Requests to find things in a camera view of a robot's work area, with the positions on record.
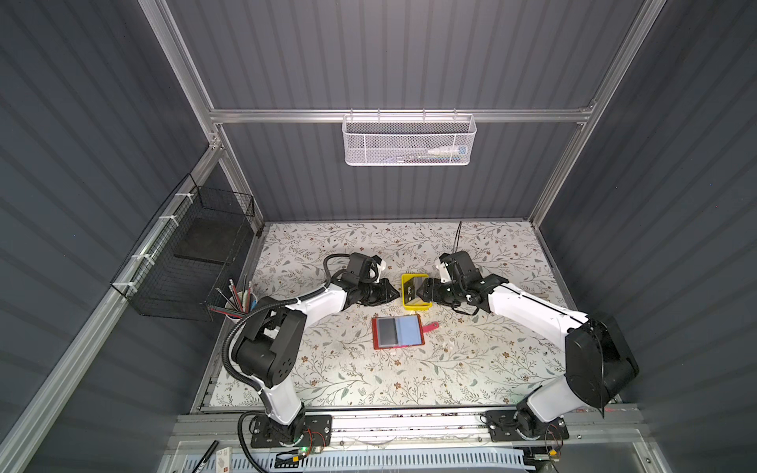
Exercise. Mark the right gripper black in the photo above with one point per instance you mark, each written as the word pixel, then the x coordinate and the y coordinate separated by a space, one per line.
pixel 441 293

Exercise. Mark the black wire mesh basket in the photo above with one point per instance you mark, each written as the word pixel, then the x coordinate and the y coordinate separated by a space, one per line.
pixel 190 253

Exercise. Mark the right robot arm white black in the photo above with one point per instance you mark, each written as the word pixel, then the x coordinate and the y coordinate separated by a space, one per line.
pixel 599 363

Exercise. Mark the white wire mesh basket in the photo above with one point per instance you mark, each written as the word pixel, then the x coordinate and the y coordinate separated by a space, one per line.
pixel 371 141

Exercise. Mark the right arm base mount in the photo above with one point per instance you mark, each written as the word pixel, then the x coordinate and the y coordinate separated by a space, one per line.
pixel 512 425

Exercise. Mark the floral table mat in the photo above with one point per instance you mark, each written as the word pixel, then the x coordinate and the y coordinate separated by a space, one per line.
pixel 468 358

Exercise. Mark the black VIP credit card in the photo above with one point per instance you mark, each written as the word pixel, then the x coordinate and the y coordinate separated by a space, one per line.
pixel 387 332

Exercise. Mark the white tube in basket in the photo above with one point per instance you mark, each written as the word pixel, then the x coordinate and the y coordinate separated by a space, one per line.
pixel 453 152

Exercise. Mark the yellow plastic card tray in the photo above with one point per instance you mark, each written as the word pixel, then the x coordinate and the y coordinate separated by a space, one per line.
pixel 411 286

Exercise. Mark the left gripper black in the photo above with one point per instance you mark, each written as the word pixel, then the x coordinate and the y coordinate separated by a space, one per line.
pixel 376 293

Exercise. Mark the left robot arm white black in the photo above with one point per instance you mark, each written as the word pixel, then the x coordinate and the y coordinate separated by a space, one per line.
pixel 261 349

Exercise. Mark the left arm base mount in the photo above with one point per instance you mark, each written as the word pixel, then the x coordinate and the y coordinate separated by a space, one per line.
pixel 306 431

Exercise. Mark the white pen cup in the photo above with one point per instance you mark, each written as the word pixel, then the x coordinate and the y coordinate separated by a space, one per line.
pixel 231 299

